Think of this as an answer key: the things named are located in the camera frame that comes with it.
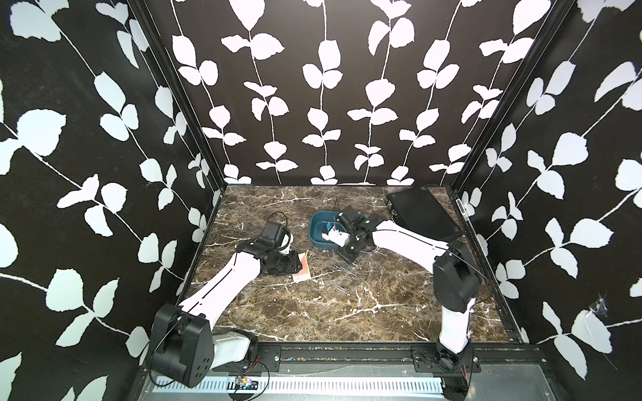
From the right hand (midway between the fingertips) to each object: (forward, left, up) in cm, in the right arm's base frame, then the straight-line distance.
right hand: (338, 250), depth 89 cm
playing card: (-6, +13, -7) cm, 16 cm away
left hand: (-6, +13, +2) cm, 15 cm away
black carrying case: (+26, -37, -9) cm, 46 cm away
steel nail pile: (-4, -4, -9) cm, 10 cm away
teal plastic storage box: (+16, +7, -4) cm, 17 cm away
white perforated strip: (-40, +10, -9) cm, 42 cm away
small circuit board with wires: (-39, +27, -9) cm, 49 cm away
